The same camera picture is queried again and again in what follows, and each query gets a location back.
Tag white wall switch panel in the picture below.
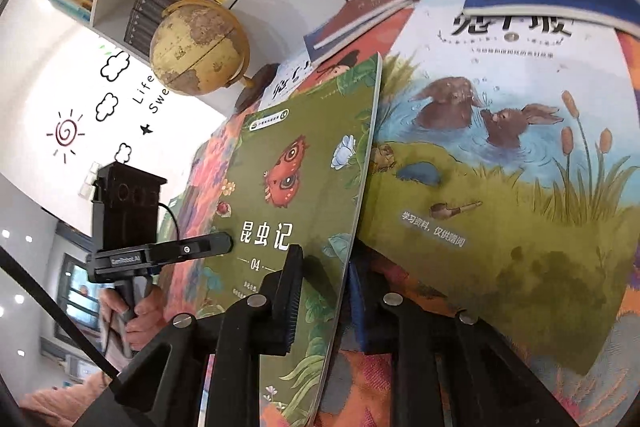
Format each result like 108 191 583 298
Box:
80 162 103 200

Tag window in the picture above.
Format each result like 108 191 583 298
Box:
52 224 118 343

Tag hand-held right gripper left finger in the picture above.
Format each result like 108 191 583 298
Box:
85 244 305 427

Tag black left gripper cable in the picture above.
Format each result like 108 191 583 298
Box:
156 203 182 242

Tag olive green moth book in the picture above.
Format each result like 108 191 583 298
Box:
197 52 383 427

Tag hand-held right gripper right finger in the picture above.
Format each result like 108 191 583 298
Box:
349 257 576 427

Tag person's left forearm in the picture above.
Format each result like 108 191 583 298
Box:
19 347 131 415

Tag blue eagle cover book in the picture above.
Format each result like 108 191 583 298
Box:
304 2 416 62

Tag lettering wall sticker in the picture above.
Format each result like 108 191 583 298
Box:
127 79 173 115

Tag orange floral cloth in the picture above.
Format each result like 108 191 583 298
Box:
162 0 640 427

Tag person's left hand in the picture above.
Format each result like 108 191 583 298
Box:
97 284 166 353

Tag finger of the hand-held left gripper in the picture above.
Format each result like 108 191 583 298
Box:
150 232 235 265

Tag antique tan globe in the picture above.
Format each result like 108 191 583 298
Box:
149 0 282 114

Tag white book pond rabbits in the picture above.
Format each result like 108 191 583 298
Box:
357 0 640 375

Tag sun wall sticker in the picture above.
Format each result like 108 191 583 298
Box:
46 109 86 164

